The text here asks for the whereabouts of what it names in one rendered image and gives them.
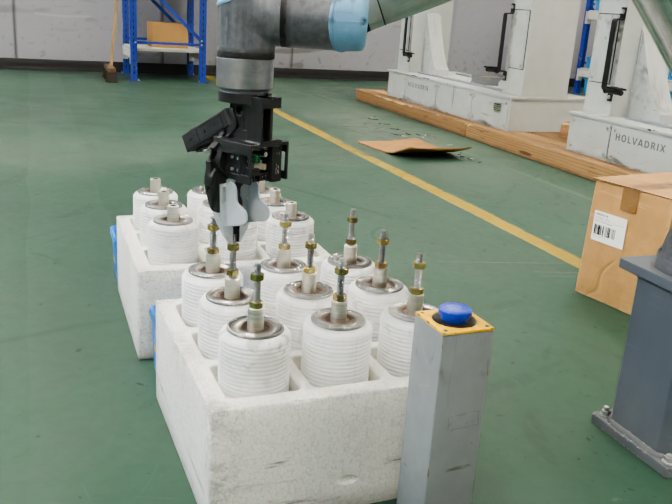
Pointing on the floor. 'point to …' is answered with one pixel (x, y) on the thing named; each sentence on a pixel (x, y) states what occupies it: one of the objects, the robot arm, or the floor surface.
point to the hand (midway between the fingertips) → (231, 232)
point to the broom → (111, 53)
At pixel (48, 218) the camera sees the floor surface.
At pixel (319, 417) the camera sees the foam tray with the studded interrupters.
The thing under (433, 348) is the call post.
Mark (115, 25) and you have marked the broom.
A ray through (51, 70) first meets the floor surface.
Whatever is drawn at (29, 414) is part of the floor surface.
